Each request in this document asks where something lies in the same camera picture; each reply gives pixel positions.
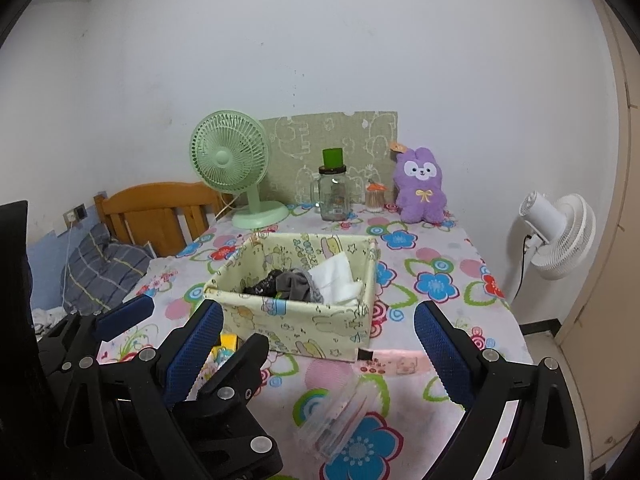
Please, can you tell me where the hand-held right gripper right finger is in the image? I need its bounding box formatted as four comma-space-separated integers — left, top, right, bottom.
414, 301, 587, 480

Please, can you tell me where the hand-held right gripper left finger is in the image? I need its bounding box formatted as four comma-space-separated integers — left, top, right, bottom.
55, 300, 225, 480

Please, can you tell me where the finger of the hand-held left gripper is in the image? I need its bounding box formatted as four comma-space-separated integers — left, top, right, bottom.
37, 293, 155, 377
172, 333, 284, 480

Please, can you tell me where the yellow cartoon tissue pack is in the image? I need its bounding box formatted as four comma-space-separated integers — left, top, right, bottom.
209, 332, 242, 367

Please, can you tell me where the pink printed cloth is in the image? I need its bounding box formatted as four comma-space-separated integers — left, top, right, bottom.
359, 347, 434, 377

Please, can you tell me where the black cloth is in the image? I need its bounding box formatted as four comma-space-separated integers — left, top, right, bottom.
243, 268, 284, 299

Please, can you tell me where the printed fabric storage basket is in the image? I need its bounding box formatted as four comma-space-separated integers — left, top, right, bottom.
202, 232, 379, 362

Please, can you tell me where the clear plastic package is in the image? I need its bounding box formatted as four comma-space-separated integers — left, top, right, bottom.
294, 374, 382, 462

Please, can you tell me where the grey cloth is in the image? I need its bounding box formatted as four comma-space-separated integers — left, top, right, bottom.
275, 268, 326, 305

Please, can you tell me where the white towel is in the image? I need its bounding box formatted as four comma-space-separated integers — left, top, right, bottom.
306, 252, 367, 305

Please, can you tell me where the crumpled white cloth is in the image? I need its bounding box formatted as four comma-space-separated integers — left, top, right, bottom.
32, 307, 67, 335

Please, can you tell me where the grey plaid pillow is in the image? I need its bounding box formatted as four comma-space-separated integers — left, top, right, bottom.
61, 223, 154, 317

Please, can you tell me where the floral tablecloth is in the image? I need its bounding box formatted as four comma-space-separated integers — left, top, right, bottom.
97, 202, 537, 480

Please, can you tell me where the white standing fan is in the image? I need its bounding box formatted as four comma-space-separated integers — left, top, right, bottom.
501, 190, 597, 313

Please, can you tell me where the cotton swab container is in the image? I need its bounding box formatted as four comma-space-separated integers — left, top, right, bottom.
364, 182, 386, 211

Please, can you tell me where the purple plush bunny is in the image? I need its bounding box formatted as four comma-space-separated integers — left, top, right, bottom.
389, 141, 449, 225

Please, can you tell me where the green desk fan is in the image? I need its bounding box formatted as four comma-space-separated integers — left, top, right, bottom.
188, 110, 290, 230

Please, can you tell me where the glass jar with green lid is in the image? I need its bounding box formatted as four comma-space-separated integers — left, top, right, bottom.
309, 147, 352, 222

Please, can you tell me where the beige door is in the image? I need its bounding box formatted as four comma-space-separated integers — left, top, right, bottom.
554, 0, 640, 472

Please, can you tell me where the green patterned wall panel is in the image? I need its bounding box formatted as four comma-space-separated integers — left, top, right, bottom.
258, 111, 399, 207

